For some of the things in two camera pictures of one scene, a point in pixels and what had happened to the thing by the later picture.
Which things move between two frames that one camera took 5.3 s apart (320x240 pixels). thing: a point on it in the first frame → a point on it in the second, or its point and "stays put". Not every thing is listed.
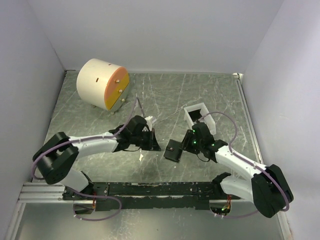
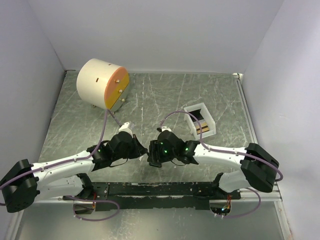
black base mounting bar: [115, 196] stays put
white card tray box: [199, 113] stays put
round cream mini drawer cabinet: [103, 84] stays put
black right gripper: [186, 145] → [154, 146]
